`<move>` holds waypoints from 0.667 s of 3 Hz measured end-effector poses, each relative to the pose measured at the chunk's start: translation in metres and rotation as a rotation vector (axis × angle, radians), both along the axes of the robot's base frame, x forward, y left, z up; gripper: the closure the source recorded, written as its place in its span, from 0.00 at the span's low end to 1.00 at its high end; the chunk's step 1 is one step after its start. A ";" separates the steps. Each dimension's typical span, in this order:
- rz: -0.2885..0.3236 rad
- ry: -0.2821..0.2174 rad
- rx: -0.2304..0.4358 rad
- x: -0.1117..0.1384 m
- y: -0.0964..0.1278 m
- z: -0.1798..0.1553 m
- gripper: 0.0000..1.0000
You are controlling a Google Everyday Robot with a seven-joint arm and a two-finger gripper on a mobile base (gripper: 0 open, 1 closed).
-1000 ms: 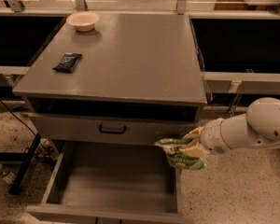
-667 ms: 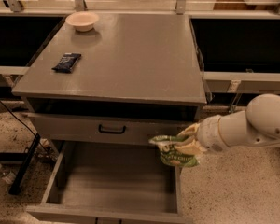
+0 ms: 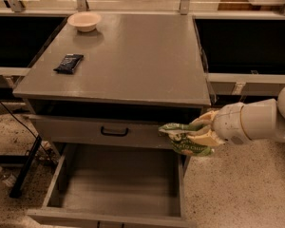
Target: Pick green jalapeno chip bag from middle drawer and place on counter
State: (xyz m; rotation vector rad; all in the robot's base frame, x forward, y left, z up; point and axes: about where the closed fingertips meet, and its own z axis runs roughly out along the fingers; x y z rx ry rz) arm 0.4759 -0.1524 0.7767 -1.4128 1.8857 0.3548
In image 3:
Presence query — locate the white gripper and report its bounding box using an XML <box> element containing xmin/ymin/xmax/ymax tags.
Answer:
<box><xmin>187</xmin><ymin>103</ymin><xmax>251</xmax><ymax>147</ymax></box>

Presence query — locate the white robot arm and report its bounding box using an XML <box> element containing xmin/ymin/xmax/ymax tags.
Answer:
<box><xmin>188</xmin><ymin>87</ymin><xmax>285</xmax><ymax>146</ymax></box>

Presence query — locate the grey drawer cabinet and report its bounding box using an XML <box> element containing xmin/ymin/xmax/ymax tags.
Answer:
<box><xmin>12</xmin><ymin>12</ymin><xmax>212</xmax><ymax>228</ymax></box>

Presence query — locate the dark blue snack packet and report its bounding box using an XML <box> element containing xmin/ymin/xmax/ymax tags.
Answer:
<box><xmin>54</xmin><ymin>54</ymin><xmax>84</xmax><ymax>74</ymax></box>

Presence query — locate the black metal stand leg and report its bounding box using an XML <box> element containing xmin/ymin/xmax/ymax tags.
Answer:
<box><xmin>9</xmin><ymin>136</ymin><xmax>42</xmax><ymax>199</ymax></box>

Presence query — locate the open grey middle drawer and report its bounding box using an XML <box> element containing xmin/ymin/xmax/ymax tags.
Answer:
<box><xmin>28</xmin><ymin>144</ymin><xmax>196</xmax><ymax>228</ymax></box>

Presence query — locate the black cable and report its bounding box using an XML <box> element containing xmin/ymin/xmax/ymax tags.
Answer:
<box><xmin>0</xmin><ymin>99</ymin><xmax>55</xmax><ymax>163</ymax></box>

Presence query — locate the closed grey top drawer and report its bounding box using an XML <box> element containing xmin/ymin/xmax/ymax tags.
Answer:
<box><xmin>28</xmin><ymin>113</ymin><xmax>203</xmax><ymax>152</ymax></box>

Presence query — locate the beige bowl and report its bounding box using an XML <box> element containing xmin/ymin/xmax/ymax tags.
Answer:
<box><xmin>67</xmin><ymin>11</ymin><xmax>102</xmax><ymax>32</ymax></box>

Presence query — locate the black drawer handle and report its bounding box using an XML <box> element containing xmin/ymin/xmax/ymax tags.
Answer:
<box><xmin>100</xmin><ymin>126</ymin><xmax>129</xmax><ymax>137</ymax></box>

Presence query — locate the green jalapeno chip bag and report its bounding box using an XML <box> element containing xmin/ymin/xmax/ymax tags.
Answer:
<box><xmin>159</xmin><ymin>123</ymin><xmax>213</xmax><ymax>157</ymax></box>

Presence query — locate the grey railing frame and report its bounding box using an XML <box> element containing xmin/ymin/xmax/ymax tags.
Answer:
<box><xmin>0</xmin><ymin>0</ymin><xmax>285</xmax><ymax>105</ymax></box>

